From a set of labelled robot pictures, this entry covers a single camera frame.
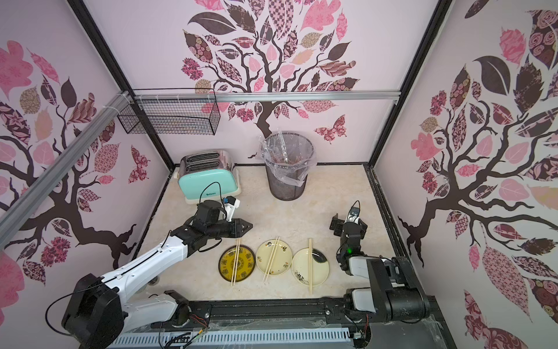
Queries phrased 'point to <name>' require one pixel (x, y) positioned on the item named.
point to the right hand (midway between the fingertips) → (351, 215)
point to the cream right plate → (300, 267)
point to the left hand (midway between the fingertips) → (251, 230)
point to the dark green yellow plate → (246, 262)
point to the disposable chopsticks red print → (310, 266)
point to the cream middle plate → (282, 259)
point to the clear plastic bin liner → (288, 154)
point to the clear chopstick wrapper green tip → (283, 146)
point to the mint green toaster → (208, 175)
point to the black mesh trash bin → (283, 192)
